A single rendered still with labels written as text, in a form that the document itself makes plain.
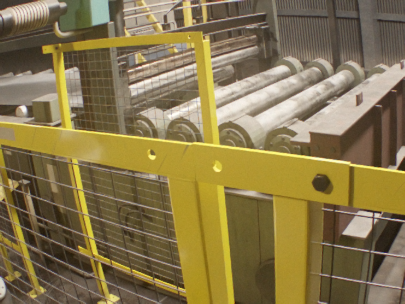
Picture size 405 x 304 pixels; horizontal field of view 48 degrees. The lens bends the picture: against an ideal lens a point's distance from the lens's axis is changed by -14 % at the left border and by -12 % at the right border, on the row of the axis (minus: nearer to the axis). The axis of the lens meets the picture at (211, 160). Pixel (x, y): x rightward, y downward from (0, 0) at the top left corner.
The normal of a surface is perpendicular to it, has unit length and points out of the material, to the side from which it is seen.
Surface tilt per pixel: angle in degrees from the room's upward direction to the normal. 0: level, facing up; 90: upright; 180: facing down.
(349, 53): 90
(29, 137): 90
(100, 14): 90
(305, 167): 90
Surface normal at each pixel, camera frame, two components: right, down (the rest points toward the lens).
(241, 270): -0.56, 0.33
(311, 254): 0.82, 0.11
